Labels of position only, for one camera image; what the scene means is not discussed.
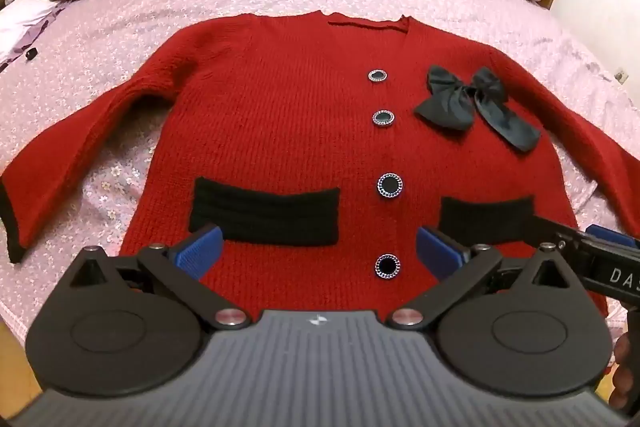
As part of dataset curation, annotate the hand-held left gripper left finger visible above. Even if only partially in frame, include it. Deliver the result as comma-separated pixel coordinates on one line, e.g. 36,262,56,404
67,226,250,332

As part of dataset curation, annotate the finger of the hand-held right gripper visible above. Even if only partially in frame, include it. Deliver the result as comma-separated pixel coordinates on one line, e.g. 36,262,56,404
531,213,591,255
586,223,640,253

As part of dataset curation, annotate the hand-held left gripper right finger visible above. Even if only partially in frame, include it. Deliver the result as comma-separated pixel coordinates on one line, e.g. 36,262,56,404
387,226,577,332

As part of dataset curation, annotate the red knit cardigan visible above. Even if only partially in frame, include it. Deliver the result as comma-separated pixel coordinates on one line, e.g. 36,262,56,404
0,11,640,325

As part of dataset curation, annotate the person's right hand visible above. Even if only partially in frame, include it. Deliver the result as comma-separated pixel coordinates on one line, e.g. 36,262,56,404
612,332,640,408

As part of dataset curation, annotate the floral bedsheet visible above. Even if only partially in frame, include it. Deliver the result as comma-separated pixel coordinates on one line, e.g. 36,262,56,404
0,0,640,358

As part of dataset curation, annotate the lilac pillow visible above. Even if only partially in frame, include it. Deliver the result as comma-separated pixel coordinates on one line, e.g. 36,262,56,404
0,0,66,62

